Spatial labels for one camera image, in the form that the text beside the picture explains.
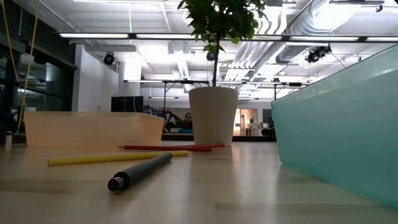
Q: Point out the thick black pen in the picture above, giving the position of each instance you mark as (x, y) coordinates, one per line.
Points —
(140, 170)

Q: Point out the yellow pencil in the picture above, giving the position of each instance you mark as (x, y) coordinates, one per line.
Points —
(93, 159)

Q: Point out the black background robot arm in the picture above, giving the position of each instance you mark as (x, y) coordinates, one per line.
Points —
(171, 119)

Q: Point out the white ribbed plant pot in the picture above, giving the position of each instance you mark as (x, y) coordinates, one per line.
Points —
(213, 115)

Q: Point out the person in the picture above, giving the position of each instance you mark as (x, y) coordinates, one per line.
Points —
(187, 121)

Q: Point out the black ceiling spotlight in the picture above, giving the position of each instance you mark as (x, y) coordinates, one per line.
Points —
(211, 56)
(109, 58)
(317, 53)

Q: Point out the black monitor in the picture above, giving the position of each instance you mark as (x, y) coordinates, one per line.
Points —
(127, 104)

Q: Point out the green leafy plant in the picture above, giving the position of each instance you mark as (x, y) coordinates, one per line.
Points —
(224, 18)

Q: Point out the orange translucent plastic tray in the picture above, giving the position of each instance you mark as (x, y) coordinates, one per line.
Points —
(93, 129)

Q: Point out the ceiling light strip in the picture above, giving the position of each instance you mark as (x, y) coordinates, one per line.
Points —
(323, 38)
(93, 35)

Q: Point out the green translucent plastic tray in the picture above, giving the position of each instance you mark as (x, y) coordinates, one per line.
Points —
(342, 124)

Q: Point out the black background frame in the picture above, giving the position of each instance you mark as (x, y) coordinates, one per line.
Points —
(174, 81)

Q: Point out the black aluminium table frame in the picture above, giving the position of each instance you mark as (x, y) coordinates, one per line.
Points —
(248, 138)

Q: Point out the silver ventilation duct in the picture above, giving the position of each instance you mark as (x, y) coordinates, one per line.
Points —
(311, 18)

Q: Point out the small white post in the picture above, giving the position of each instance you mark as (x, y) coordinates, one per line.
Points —
(8, 142)

